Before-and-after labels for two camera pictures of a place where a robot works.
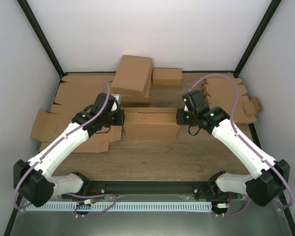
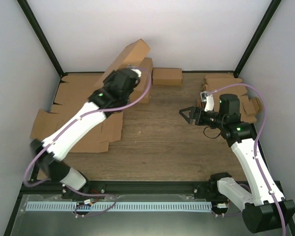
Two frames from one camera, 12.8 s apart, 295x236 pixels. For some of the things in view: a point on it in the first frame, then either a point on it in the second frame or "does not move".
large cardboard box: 150,124 → 129,56
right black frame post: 274,6 does not move
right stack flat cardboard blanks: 229,94 does not move
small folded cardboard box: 166,76 does not move
